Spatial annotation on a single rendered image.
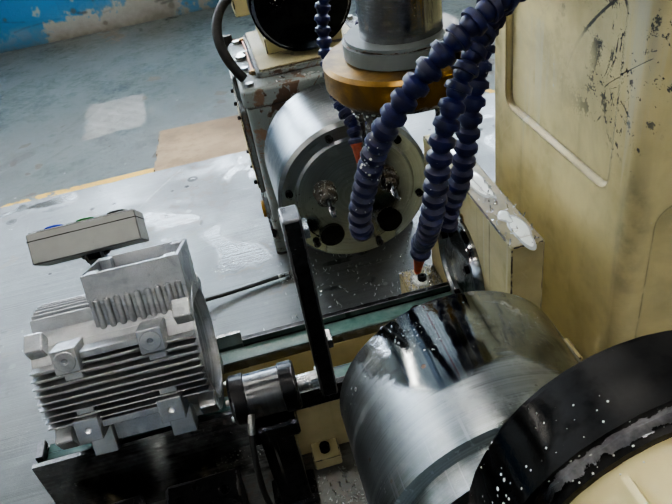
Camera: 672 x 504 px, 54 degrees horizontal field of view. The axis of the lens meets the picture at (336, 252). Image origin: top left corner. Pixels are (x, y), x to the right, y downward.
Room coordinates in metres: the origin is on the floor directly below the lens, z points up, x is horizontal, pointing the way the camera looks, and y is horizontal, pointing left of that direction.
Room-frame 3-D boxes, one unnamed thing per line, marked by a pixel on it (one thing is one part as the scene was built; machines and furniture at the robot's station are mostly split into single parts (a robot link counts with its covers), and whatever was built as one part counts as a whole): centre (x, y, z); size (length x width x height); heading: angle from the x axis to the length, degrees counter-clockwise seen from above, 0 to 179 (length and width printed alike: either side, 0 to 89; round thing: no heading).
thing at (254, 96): (1.29, 0.00, 0.99); 0.35 x 0.31 x 0.37; 7
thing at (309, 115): (1.05, -0.03, 1.04); 0.37 x 0.25 x 0.25; 7
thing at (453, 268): (0.71, -0.16, 1.02); 0.15 x 0.02 x 0.15; 7
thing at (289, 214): (0.55, 0.04, 1.12); 0.04 x 0.03 x 0.26; 97
